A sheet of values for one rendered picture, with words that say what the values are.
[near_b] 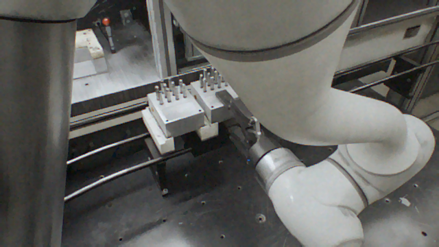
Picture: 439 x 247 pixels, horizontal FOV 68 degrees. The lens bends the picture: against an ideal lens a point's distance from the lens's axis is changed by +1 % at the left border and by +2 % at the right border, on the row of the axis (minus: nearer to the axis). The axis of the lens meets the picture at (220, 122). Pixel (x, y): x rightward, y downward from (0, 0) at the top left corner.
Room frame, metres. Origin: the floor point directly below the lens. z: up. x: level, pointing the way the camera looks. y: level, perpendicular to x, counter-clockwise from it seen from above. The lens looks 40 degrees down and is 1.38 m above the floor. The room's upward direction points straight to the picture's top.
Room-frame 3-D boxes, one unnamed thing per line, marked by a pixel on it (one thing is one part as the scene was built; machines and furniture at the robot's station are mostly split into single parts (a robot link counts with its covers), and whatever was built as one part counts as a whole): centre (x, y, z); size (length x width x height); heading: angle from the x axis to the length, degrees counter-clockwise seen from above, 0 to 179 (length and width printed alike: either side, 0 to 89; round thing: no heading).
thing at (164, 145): (0.67, 0.01, 0.84); 0.36 x 0.14 x 0.10; 118
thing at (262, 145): (0.49, -0.08, 0.90); 0.09 x 0.07 x 0.08; 26
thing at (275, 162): (0.42, -0.11, 0.90); 0.09 x 0.06 x 0.09; 116
